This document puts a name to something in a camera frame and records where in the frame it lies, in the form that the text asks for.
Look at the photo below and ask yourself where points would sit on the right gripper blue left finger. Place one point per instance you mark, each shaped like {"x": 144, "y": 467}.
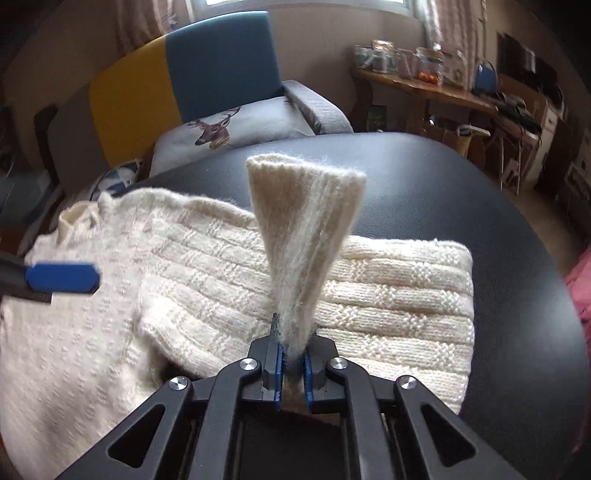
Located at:
{"x": 225, "y": 399}

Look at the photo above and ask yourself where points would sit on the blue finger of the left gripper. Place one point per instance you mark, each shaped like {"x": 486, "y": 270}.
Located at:
{"x": 75, "y": 278}

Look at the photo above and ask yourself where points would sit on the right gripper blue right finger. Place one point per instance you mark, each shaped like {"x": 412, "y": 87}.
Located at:
{"x": 334, "y": 385}

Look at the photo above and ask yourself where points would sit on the cream knitted sweater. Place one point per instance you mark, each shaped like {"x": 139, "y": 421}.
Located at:
{"x": 191, "y": 281}

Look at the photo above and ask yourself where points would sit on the blue triangle pattern cushion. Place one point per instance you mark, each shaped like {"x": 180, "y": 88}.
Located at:
{"x": 117, "y": 179}

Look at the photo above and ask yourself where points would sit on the deer print cushion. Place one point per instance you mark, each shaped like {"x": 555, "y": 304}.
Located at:
{"x": 254, "y": 123}

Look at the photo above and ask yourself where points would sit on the grey yellow blue armchair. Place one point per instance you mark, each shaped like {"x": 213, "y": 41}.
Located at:
{"x": 191, "y": 73}

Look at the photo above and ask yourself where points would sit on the left beige curtain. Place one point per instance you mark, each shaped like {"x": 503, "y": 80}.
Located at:
{"x": 138, "y": 22}

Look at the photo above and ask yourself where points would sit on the beige curtain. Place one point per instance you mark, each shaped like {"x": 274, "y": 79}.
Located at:
{"x": 453, "y": 22}
{"x": 138, "y": 22}

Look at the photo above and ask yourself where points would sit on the pink cloth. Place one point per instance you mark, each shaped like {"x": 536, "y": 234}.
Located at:
{"x": 578, "y": 283}

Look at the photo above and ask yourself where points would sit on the wooden side table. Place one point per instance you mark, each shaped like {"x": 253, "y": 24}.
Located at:
{"x": 421, "y": 94}

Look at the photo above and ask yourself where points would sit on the jar with oranges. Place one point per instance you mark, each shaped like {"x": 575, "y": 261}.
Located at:
{"x": 430, "y": 65}

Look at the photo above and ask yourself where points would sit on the blue bag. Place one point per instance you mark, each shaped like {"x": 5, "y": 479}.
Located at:
{"x": 486, "y": 81}

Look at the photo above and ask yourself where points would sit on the black monitor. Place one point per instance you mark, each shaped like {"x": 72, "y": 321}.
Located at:
{"x": 519, "y": 62}

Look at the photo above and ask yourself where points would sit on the right beige curtain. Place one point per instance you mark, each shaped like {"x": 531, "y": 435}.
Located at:
{"x": 453, "y": 22}

